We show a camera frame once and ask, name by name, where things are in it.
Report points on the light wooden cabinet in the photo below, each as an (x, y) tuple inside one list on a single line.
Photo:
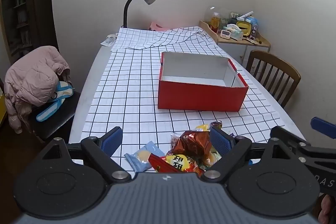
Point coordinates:
[(236, 48)]

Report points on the white tissue box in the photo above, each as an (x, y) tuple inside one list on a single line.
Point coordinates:
[(235, 33)]

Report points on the white tube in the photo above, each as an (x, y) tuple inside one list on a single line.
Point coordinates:
[(245, 15)]

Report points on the light blue snack packet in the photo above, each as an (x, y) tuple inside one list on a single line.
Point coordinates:
[(141, 155)]

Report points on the light blue container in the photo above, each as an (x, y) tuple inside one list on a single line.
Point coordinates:
[(254, 23)]

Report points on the brown round snack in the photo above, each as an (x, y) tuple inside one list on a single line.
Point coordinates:
[(216, 124)]

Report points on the pink stool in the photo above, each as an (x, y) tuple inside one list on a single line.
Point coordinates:
[(157, 26)]

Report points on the brown wooden chair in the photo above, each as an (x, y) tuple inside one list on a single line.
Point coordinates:
[(288, 74)]

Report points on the dark bookshelf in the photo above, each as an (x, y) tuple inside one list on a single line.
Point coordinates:
[(18, 3)]

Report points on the black chair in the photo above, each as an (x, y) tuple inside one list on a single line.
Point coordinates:
[(63, 113)]

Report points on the blue and white bag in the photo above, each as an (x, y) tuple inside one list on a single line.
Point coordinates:
[(64, 90)]

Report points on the white digital timer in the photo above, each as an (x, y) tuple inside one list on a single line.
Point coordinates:
[(225, 34)]

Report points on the printed paper sheet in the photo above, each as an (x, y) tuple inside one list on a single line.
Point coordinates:
[(109, 41)]

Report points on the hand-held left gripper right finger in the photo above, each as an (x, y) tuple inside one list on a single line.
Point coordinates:
[(220, 142)]

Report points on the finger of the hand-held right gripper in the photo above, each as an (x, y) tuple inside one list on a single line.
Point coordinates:
[(291, 137), (323, 125)]

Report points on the person's right hand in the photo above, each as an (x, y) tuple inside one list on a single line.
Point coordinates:
[(329, 207)]

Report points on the yellow drink bottle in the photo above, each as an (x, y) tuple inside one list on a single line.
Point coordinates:
[(215, 23)]

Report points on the clear glass dome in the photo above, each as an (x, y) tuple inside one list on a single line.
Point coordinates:
[(223, 12)]

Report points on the yellow candy packet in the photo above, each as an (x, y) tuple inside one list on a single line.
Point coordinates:
[(203, 127)]

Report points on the red-brown foil snack packet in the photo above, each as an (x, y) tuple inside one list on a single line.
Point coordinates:
[(191, 142)]

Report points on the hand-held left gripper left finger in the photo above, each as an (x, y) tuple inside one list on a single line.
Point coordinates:
[(113, 141)]

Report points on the white checkered tablecloth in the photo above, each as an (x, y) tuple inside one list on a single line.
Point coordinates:
[(126, 98)]

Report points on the clear yolk pastry packet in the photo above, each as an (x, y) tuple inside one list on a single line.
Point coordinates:
[(208, 159)]

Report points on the red snack packet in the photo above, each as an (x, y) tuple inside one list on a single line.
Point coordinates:
[(178, 161)]

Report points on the pink padded jacket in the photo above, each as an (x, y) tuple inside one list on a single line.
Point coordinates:
[(29, 79)]

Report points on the yellow case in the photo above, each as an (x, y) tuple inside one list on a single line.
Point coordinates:
[(245, 28)]

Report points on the white cardboard box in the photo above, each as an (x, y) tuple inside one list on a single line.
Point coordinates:
[(199, 96)]

